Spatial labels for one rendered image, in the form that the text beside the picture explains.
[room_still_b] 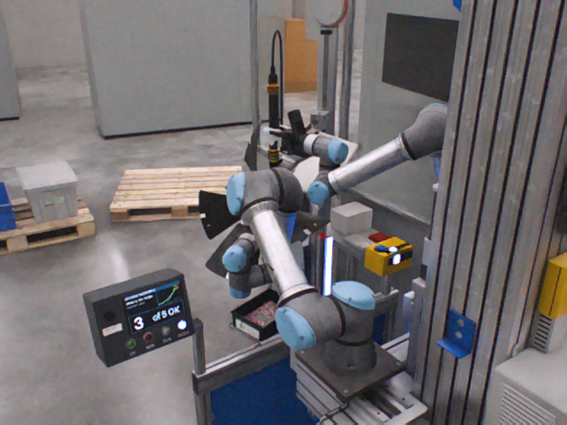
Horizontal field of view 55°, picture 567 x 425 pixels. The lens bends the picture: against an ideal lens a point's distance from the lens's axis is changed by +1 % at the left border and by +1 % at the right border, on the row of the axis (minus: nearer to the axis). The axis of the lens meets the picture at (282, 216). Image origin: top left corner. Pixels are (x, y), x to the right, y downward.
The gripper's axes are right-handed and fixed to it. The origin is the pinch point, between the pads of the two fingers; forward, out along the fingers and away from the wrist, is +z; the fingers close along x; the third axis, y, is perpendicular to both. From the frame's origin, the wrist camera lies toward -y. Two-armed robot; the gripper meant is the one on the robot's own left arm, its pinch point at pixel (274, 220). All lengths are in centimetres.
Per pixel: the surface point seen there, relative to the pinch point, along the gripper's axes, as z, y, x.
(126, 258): 138, 181, 99
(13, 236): 121, 267, 76
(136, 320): -72, 14, 0
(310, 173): 45.9, -1.9, -3.3
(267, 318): -15.4, 1.1, 34.0
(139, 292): -69, 14, -8
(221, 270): -5.7, 22.6, 20.4
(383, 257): 4.3, -40.1, 15.4
